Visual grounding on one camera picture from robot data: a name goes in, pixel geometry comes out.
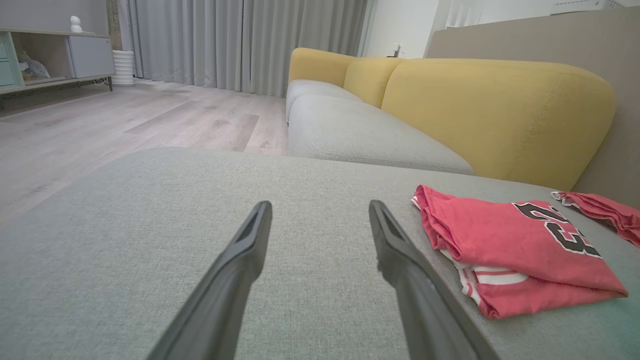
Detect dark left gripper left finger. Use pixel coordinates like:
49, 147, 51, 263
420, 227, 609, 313
147, 201, 273, 360

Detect grey pleated curtain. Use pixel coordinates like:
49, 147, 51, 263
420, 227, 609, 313
122, 0, 372, 98

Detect white ribbed cylinder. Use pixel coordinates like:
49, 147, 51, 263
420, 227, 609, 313
111, 49, 136, 87

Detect low grey media cabinet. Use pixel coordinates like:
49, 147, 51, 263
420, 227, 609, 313
0, 26, 116, 99

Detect grey bundle in cabinet shelf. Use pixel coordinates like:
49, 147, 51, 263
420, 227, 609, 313
17, 52, 51, 81

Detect large yellow sofa back cushion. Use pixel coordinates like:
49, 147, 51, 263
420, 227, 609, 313
381, 58, 617, 192

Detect red shorts white stripes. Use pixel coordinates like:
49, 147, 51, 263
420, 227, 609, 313
551, 190, 640, 249

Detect red basketball jersey white trim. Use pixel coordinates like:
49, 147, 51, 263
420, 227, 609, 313
411, 184, 630, 320

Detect small yellow sofa back cushion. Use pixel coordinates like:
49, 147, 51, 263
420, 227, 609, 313
288, 47, 359, 89
343, 56, 405, 109

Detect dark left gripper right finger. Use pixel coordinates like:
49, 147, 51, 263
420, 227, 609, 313
368, 200, 501, 360

